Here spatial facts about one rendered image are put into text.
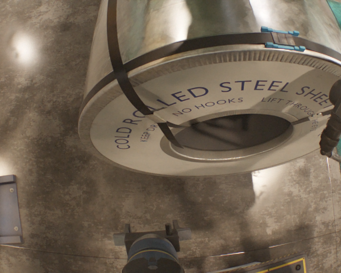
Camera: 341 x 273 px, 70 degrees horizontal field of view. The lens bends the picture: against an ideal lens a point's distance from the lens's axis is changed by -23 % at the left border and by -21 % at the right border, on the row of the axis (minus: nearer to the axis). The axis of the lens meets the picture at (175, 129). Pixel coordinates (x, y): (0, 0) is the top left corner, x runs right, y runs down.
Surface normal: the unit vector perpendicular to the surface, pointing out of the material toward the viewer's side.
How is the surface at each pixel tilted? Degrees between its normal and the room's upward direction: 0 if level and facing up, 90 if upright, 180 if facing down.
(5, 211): 0
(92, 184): 0
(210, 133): 11
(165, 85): 90
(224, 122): 6
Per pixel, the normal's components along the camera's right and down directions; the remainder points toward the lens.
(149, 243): -0.06, -1.00
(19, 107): 0.07, -0.38
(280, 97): 0.04, 0.92
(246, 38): -0.22, -0.36
